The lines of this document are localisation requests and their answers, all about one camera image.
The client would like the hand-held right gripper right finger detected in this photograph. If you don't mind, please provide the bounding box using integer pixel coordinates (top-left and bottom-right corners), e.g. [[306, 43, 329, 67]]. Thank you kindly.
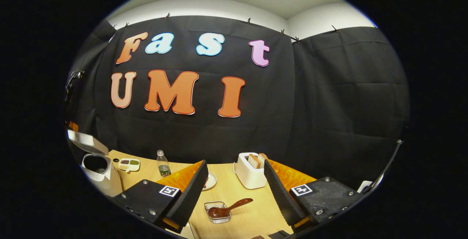
[[263, 159, 366, 234]]

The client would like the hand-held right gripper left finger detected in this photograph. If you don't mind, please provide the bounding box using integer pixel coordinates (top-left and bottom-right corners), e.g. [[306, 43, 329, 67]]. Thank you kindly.
[[112, 160, 208, 234]]

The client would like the clear wire chopstick holder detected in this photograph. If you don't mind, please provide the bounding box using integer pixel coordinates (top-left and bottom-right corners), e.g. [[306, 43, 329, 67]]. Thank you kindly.
[[204, 201, 232, 224]]

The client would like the brown wooden spoon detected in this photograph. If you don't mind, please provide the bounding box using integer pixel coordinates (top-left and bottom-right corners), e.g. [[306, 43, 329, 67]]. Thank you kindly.
[[208, 198, 254, 220]]

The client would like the white rice cooker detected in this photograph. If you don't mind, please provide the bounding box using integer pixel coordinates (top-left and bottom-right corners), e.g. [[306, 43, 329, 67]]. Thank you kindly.
[[67, 129, 123, 198]]

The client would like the white round plate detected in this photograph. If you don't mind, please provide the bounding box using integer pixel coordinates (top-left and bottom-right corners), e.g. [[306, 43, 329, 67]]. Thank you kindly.
[[201, 171, 218, 191]]

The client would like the white toaster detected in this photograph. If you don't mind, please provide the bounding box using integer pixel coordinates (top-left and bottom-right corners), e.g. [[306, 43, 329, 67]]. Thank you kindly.
[[233, 153, 268, 190]]

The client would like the clear plastic water bottle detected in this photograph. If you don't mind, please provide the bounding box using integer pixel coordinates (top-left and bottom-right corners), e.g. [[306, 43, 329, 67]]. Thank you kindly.
[[156, 150, 172, 178]]

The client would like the white divided bean tray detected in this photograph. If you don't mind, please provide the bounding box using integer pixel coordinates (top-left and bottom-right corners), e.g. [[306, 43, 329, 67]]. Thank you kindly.
[[117, 158, 140, 173]]

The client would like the black backdrop cloth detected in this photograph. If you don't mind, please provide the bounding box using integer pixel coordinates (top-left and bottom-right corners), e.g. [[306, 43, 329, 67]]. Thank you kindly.
[[65, 15, 410, 192]]

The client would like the dark curved frame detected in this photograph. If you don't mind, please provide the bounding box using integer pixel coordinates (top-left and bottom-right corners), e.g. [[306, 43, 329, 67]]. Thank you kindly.
[[360, 139, 403, 195]]

